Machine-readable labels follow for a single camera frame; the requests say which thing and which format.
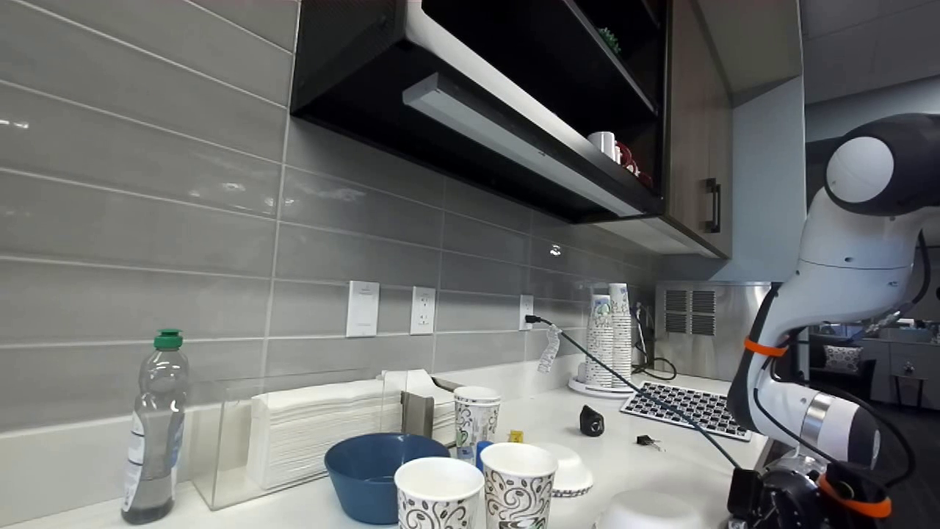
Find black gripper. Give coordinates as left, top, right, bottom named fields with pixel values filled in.
left=730, top=469, right=836, bottom=529

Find tall paper cup stack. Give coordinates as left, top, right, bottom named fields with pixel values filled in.
left=605, top=281, right=637, bottom=391
left=584, top=286, right=617, bottom=391

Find white napkin stack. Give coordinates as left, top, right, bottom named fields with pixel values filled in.
left=248, top=369, right=436, bottom=495

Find stainless steel appliance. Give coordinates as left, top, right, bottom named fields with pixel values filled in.
left=653, top=281, right=778, bottom=388

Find black rounded object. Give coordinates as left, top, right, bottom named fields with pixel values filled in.
left=576, top=404, right=609, bottom=442

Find black patterned paper cup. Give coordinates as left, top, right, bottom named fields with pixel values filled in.
left=391, top=455, right=489, bottom=529
left=477, top=442, right=561, bottom=529

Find small white container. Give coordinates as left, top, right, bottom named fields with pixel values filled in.
left=451, top=383, right=507, bottom=464

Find red mug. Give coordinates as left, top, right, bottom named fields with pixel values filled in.
left=614, top=138, right=656, bottom=188

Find white mug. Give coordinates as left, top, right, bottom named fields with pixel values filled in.
left=584, top=128, right=627, bottom=167

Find dark blue bowl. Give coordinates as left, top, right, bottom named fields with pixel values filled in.
left=324, top=429, right=457, bottom=529

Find clear acrylic box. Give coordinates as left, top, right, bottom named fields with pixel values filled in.
left=189, top=373, right=446, bottom=514

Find black upper cabinet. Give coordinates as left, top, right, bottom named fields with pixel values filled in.
left=289, top=0, right=736, bottom=263

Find clear bottle green cap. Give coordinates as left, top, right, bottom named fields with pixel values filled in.
left=119, top=326, right=195, bottom=529

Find orange cable clip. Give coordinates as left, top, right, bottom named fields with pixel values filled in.
left=740, top=336, right=793, bottom=366
left=815, top=472, right=896, bottom=521

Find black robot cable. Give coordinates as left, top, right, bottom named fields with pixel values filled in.
left=747, top=229, right=934, bottom=473

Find black cabinet handle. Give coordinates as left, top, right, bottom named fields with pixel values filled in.
left=700, top=176, right=727, bottom=239

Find white wall outlet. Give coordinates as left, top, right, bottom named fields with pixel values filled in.
left=515, top=292, right=542, bottom=336
left=344, top=278, right=385, bottom=341
left=410, top=282, right=442, bottom=338

